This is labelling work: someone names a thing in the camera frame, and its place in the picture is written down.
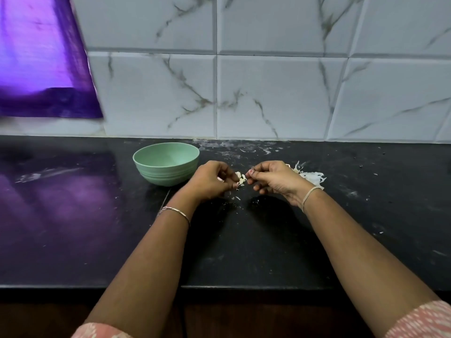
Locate pink patterned sleeve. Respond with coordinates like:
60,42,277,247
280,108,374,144
385,300,451,338
70,322,133,338

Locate person's left forearm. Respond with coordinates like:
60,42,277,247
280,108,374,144
83,197,194,331

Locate pink patterned left sleeve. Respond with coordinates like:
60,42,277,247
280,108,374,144
70,322,133,338

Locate person's right hand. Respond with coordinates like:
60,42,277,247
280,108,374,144
245,160,317,207

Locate silver right wrist bracelet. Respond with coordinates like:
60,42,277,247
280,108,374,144
301,185,326,213

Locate silver left wrist bracelet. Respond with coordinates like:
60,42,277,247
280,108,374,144
157,205,193,226

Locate pile of white garlic peels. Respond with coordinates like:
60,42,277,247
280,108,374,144
290,161,328,187

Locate purple cloth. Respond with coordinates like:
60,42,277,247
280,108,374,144
0,0,104,120

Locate person's left hand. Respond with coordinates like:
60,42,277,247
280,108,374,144
180,160,241,206

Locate silver wrist bracelet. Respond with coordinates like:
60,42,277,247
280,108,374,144
301,185,326,213
157,205,193,226

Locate mint green bowl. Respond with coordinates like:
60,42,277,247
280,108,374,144
132,141,201,187

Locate pink patterned right sleeve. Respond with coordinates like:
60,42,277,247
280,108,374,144
385,300,451,338

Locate person's right forearm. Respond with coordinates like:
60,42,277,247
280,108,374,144
302,190,441,335

